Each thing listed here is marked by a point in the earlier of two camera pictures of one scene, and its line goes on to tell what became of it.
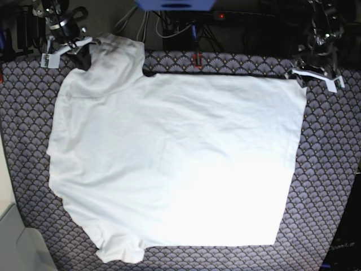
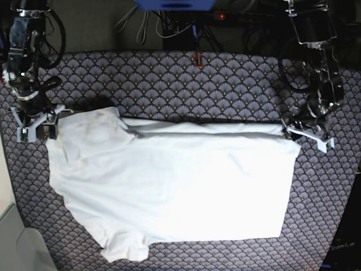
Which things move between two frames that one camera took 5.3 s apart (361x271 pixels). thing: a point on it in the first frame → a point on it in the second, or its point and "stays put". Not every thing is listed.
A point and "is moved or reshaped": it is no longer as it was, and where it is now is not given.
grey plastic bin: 22,248 stays put
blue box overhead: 179,5 stays put
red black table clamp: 197,60 stays put
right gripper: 322,58 → 319,100
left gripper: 71,31 → 32,97
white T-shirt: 142,160 is moved or reshaped
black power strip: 227,16 stays put
